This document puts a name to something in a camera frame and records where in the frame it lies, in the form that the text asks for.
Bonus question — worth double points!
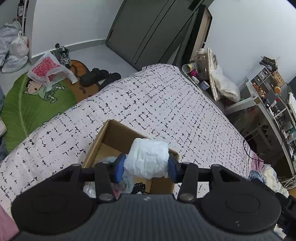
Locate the orange round rug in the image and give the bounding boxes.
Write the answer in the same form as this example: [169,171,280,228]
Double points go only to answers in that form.
[67,60,102,100]

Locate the black slipper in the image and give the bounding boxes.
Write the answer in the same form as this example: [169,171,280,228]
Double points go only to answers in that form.
[80,68,109,87]
[99,72,121,90]

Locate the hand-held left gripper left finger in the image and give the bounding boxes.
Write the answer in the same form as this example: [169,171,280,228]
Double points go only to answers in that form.
[49,153,127,204]

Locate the pile of white garbage bags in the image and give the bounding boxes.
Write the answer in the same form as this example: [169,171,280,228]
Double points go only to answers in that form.
[0,21,22,66]

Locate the pale pink slipper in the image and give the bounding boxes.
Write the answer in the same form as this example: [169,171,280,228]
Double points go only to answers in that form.
[0,116,7,137]

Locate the dark wardrobe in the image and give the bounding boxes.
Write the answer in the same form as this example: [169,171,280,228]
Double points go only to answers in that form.
[105,0,201,71]

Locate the pink fabric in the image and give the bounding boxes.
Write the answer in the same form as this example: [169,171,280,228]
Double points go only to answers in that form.
[0,204,20,239]

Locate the small grey plastic bag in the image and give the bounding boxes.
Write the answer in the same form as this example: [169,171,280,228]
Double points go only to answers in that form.
[2,56,28,73]

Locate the bed with patterned white cover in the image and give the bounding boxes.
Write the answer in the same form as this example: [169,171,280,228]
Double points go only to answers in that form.
[0,64,252,210]

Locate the pink cloth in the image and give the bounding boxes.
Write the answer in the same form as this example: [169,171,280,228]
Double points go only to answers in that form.
[251,151,265,176]

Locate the white cables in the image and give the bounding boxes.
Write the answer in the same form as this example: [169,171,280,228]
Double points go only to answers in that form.
[281,175,296,189]

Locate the green leaf rug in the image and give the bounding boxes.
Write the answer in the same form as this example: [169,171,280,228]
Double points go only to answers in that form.
[1,72,78,153]

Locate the dark bedside table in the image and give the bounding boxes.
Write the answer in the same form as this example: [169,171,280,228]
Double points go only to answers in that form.
[179,66,228,115]

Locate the glass jar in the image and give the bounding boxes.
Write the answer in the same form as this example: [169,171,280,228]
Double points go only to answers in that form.
[195,48,214,80]

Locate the white plastic bag by bedside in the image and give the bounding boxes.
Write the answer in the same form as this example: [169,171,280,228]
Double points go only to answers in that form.
[207,47,241,102]

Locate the white cloth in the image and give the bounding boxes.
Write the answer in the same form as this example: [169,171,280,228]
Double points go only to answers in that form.
[261,163,289,197]

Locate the paper cup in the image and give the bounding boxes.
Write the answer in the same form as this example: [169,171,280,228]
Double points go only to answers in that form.
[182,62,197,74]

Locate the white keyboard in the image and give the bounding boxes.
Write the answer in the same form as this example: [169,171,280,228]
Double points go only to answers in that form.
[288,92,296,116]

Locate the grey drawer organizer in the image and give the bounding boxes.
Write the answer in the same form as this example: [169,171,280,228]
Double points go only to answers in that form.
[251,66,275,91]

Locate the black soft item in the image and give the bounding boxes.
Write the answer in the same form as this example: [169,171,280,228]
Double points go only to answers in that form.
[132,182,146,194]

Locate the woven basket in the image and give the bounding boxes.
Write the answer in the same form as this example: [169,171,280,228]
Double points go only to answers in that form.
[272,71,286,88]

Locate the white tied plastic bag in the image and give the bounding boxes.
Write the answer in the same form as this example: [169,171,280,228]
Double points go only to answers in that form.
[9,31,29,57]

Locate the cardboard box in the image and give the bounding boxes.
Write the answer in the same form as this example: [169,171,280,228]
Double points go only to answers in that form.
[82,119,180,195]

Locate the white desk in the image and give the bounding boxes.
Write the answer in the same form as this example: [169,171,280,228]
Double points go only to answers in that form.
[225,79,296,176]

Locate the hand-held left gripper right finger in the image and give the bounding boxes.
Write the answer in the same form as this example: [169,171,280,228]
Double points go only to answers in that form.
[168,154,246,202]

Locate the blue knit cloth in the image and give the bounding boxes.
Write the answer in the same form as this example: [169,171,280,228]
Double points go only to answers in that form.
[248,170,266,183]

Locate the white soft bundle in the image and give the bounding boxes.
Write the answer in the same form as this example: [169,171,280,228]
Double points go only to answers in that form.
[124,138,170,179]

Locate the red printed plastic bag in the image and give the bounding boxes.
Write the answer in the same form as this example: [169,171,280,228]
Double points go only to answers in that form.
[27,51,78,92]

